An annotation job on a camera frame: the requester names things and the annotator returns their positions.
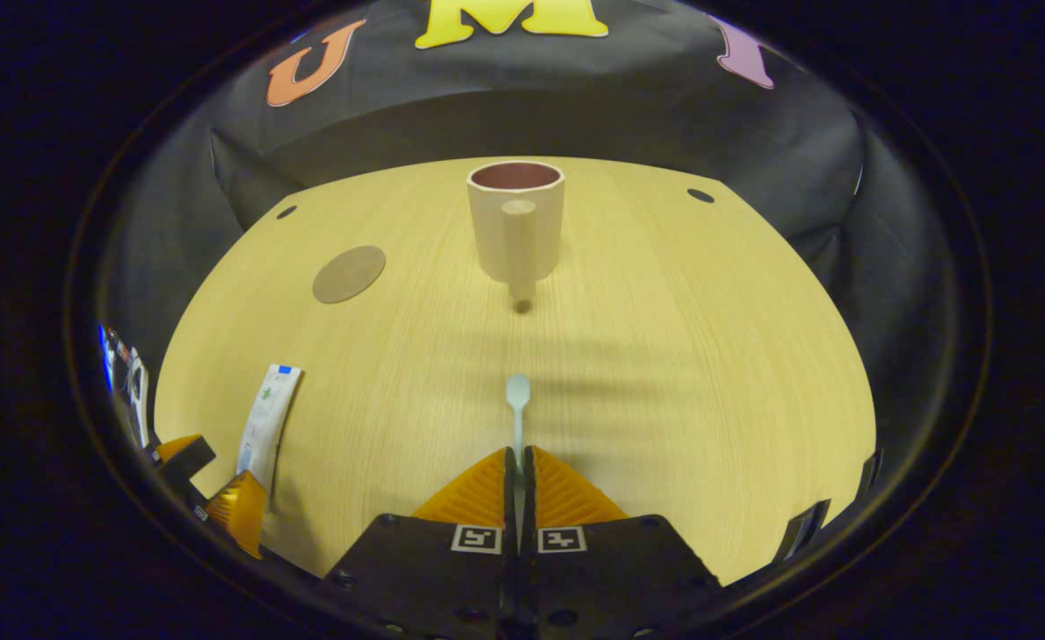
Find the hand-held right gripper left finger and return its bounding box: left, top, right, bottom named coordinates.
left=323, top=446, right=520, bottom=640

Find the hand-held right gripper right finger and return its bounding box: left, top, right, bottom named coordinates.
left=522, top=444, right=723, bottom=640

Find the white toothpaste tube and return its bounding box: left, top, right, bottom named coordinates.
left=236, top=364, right=304, bottom=490

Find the pale green toothbrush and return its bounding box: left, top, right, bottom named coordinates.
left=506, top=373, right=532, bottom=472

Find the brown round coaster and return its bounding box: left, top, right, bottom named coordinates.
left=312, top=245, right=387, bottom=305

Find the beige cup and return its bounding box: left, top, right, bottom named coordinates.
left=467, top=161, right=567, bottom=303

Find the wooden desktop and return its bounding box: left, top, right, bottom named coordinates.
left=154, top=156, right=879, bottom=588

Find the white side table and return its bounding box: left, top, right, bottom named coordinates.
left=127, top=347, right=152, bottom=448

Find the computer monitor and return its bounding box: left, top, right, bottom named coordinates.
left=99, top=324, right=128, bottom=392

